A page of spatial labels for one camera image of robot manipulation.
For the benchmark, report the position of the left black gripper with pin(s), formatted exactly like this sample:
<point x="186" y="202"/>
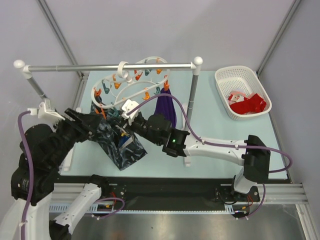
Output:
<point x="90" y="121"/>

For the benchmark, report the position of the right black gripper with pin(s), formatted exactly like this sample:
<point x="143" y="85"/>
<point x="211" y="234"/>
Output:
<point x="133" y="124"/>

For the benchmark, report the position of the white round clip hanger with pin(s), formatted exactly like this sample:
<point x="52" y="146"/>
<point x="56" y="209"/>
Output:
<point x="113" y="90"/>

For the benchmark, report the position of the red sock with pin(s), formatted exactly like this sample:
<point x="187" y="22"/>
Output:
<point x="252" y="105"/>

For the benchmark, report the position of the santa christmas sock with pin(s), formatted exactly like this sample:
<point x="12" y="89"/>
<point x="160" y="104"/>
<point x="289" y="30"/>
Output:
<point x="236" y="96"/>

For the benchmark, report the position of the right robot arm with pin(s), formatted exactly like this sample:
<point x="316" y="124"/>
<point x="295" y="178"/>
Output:
<point x="250" y="154"/>

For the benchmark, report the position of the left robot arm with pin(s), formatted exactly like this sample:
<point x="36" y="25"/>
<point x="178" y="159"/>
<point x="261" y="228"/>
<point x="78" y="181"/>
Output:
<point x="32" y="183"/>

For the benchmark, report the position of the dark patterned shorts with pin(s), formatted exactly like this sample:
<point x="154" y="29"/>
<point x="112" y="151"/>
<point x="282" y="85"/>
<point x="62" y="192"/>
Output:
<point x="121" y="146"/>

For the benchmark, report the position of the purple cloth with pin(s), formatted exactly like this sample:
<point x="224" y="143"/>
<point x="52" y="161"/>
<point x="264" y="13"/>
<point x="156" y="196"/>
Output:
<point x="165" y="106"/>

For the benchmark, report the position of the white silver clothes rack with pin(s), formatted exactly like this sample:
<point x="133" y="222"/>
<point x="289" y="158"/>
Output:
<point x="110" y="67"/>

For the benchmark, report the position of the white plastic basket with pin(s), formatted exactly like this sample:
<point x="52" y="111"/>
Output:
<point x="243" y="79"/>

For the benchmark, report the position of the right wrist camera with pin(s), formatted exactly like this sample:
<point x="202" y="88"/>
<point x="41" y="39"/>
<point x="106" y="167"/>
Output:
<point x="130" y="111"/>

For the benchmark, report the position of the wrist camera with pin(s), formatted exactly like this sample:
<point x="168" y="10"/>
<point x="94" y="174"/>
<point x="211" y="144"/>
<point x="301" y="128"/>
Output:
<point x="130" y="111"/>
<point x="46" y="111"/>

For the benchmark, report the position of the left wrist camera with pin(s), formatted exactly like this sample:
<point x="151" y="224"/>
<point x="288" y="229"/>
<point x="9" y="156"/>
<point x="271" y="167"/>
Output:
<point x="46" y="111"/>

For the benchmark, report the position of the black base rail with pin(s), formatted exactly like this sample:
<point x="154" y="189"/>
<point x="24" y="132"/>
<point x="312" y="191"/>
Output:
<point x="169" y="194"/>

